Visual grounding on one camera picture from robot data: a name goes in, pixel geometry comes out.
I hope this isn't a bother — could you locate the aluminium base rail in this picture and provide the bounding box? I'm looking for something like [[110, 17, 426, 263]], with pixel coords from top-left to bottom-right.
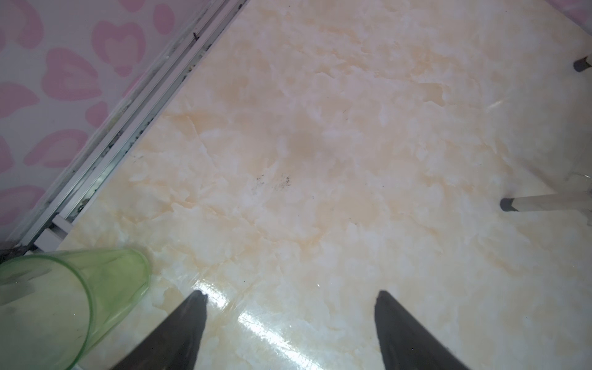
[[1, 1, 244, 259]]

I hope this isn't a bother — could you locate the steel two-tier dish rack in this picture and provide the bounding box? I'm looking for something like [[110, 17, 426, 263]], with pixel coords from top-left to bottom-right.
[[487, 55, 591, 216]]

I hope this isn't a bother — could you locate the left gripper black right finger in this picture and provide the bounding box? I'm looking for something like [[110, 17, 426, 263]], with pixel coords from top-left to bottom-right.
[[374, 290, 468, 370]]

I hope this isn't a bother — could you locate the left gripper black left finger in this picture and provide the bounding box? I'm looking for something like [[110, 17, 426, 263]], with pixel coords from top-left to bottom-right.
[[114, 290, 208, 369]]

